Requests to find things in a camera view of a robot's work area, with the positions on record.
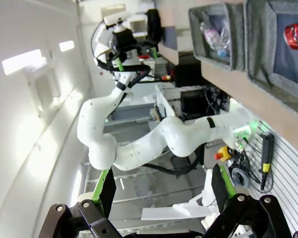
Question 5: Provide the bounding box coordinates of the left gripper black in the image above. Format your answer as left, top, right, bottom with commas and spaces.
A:
106, 29, 158, 72

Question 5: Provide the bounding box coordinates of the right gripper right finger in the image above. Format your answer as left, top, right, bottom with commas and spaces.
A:
201, 163, 293, 238

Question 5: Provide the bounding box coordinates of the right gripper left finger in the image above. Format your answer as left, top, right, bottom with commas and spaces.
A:
38, 167, 130, 238

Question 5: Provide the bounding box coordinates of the clear plastic bottle blue cap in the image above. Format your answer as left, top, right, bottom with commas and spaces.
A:
200, 21, 226, 57

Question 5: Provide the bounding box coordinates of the crushed red drink can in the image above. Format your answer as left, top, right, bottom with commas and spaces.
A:
284, 22, 298, 52

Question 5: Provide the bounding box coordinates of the yellow red emergency stop button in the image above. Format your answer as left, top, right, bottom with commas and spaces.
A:
213, 145, 233, 163

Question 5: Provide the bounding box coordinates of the black handheld pendant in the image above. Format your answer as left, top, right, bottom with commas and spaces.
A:
259, 131, 275, 191

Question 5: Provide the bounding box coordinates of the slatted aluminium panel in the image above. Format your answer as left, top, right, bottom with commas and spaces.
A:
228, 119, 298, 238

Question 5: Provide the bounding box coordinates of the small ceiling light panel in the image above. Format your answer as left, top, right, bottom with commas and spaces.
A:
59, 40, 75, 52

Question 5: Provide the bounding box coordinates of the black computer box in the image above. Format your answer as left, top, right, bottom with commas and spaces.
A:
180, 89, 209, 117

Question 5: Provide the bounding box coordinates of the grey fabric basket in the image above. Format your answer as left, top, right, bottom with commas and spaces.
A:
243, 0, 298, 105
188, 2, 246, 73

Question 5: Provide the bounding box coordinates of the large ceiling light panel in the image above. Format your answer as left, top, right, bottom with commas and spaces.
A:
1, 49, 43, 75

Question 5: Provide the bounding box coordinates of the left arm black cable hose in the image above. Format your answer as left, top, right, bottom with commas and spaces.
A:
96, 9, 163, 90

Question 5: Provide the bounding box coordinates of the grey coiled cable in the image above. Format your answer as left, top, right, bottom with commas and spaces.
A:
229, 167, 250, 188

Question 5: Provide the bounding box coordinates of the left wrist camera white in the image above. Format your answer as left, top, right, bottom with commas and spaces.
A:
103, 10, 129, 26

